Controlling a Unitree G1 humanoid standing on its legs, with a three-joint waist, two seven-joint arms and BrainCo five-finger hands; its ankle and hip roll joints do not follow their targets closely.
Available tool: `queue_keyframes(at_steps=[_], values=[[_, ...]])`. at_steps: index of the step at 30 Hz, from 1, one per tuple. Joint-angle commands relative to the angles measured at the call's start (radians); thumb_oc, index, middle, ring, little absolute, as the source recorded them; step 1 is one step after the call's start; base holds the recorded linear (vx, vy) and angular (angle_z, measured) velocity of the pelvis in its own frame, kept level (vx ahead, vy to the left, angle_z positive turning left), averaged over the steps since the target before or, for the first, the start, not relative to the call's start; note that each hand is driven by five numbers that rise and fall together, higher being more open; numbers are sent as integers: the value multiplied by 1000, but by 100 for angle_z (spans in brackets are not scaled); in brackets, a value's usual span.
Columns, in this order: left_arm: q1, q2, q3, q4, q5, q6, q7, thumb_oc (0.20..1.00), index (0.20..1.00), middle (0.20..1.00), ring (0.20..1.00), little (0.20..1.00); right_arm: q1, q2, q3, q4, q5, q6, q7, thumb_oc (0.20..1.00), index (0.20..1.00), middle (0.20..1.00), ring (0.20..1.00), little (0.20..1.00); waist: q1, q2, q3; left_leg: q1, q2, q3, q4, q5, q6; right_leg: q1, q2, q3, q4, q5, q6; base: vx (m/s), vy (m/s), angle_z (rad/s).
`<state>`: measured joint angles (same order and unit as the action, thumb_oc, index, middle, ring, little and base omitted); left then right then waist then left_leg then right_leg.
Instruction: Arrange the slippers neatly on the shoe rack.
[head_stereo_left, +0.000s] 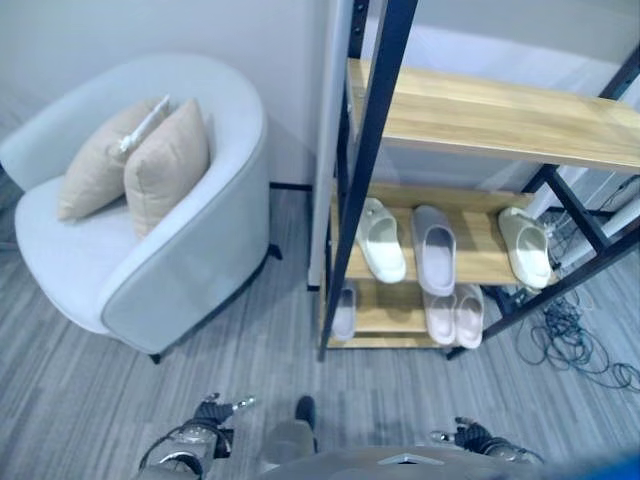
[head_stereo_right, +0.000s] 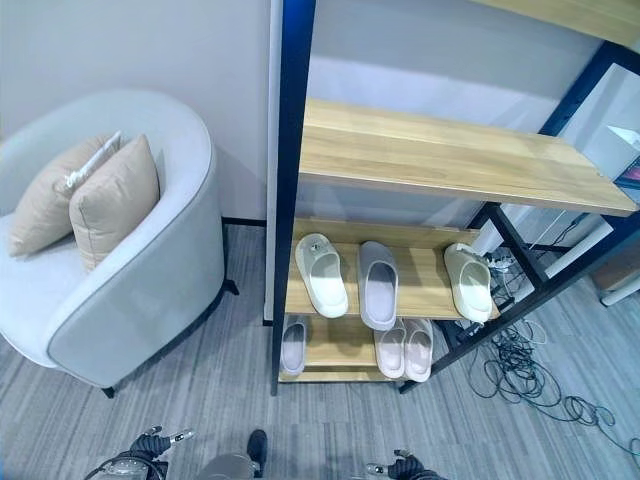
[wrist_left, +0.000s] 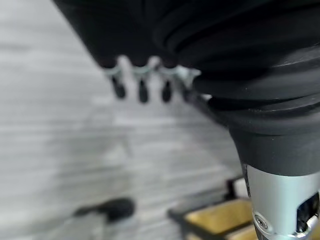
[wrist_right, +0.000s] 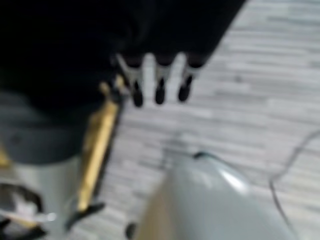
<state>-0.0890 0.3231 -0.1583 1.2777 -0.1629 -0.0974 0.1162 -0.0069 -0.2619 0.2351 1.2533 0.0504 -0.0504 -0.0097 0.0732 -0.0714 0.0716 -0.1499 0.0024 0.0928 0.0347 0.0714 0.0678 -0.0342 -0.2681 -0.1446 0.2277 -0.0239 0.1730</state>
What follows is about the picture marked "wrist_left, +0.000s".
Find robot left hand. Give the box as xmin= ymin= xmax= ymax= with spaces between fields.
xmin=51 ymin=0 xmax=320 ymax=240

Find dark robot foot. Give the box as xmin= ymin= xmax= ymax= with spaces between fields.
xmin=73 ymin=197 xmax=136 ymax=222

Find black frame wooden shoe rack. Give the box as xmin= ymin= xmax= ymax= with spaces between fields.
xmin=167 ymin=174 xmax=257 ymax=240

